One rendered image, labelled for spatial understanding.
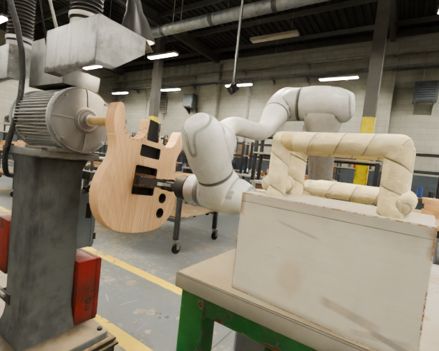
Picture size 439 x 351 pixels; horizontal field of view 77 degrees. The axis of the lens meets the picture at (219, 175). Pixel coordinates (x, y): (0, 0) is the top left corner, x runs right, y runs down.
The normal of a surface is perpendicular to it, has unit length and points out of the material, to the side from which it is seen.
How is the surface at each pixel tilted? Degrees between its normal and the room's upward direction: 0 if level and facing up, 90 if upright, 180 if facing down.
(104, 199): 89
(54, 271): 90
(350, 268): 90
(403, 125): 90
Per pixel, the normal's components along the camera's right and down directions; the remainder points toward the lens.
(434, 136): -0.55, -0.02
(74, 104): 0.77, 0.03
